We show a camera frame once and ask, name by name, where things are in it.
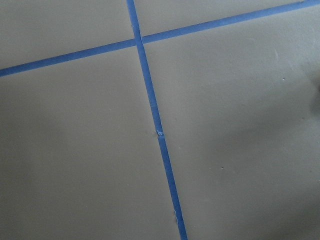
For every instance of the blue tape strip lengthwise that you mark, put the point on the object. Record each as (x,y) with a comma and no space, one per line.
(157,119)

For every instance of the blue tape strip crosswise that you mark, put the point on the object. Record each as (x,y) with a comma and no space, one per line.
(159,36)

